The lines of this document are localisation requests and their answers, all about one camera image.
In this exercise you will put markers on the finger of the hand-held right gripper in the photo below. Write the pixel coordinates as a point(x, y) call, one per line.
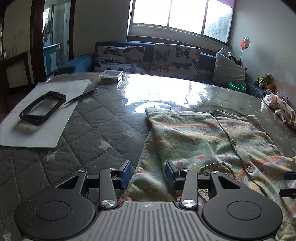
point(291, 175)
point(289, 192)

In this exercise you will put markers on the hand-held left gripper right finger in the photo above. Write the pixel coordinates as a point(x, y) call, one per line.
point(170, 175)

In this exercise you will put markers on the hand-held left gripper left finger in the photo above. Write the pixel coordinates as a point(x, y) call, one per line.
point(126, 176)

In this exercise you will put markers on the patterned button shirt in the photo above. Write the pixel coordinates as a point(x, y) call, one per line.
point(196, 139)

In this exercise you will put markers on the hanging clothes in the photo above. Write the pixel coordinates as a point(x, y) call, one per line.
point(47, 30)

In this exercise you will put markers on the white cloth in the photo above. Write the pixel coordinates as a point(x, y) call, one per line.
point(286, 113)

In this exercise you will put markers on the grey quilted table cover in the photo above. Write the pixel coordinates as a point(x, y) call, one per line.
point(92, 120)

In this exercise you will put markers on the clear plastic bag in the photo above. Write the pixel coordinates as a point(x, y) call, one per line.
point(269, 100)

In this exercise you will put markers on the white paper sheet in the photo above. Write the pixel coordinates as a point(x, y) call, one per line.
point(46, 136)

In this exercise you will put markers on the dark pen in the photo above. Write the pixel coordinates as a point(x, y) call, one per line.
point(78, 96)

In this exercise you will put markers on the brown stuffed toy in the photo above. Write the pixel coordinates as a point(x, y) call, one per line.
point(263, 81)

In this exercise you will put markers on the clear plastic box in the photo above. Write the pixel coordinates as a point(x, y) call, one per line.
point(111, 75)

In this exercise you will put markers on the green bowl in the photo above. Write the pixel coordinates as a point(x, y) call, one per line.
point(237, 86)

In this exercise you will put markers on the butterfly print cushion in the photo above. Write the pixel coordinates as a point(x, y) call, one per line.
point(175, 62)
point(115, 58)

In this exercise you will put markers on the grey pillow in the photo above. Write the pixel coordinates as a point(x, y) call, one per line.
point(227, 70)

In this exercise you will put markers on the blue sofa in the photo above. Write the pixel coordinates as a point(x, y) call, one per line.
point(76, 62)

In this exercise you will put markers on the black and white plush toy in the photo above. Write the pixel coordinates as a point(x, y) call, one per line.
point(232, 57)

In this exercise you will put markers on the colourful pinwheel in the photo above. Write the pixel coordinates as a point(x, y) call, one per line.
point(244, 44)

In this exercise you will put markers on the blue cabinet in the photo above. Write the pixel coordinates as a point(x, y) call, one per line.
point(50, 58)

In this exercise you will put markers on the window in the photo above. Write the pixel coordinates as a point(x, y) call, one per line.
point(180, 14)

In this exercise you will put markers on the black rectangular frame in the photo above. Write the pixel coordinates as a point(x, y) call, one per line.
point(30, 118)

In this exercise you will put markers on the dark wooden door frame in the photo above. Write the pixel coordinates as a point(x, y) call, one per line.
point(37, 34)

